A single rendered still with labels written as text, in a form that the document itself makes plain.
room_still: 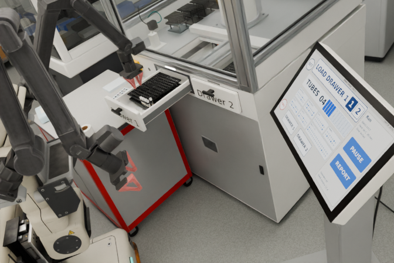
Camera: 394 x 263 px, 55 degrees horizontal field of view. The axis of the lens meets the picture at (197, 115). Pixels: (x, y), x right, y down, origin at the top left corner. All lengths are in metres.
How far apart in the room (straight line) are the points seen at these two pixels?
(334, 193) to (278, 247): 1.14
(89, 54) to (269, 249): 1.63
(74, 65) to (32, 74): 1.55
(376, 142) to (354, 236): 0.58
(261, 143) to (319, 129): 0.60
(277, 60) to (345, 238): 0.75
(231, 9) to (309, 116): 0.48
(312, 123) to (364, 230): 0.49
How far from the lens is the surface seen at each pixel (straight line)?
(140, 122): 1.73
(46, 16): 1.35
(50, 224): 1.52
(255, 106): 1.61
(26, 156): 1.13
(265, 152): 1.79
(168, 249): 2.32
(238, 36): 1.45
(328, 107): 1.18
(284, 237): 2.22
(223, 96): 1.69
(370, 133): 1.04
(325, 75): 1.24
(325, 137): 1.15
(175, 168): 2.37
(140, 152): 2.14
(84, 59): 2.59
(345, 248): 1.57
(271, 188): 1.97
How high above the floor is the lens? 1.84
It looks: 36 degrees down
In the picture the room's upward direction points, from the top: 17 degrees counter-clockwise
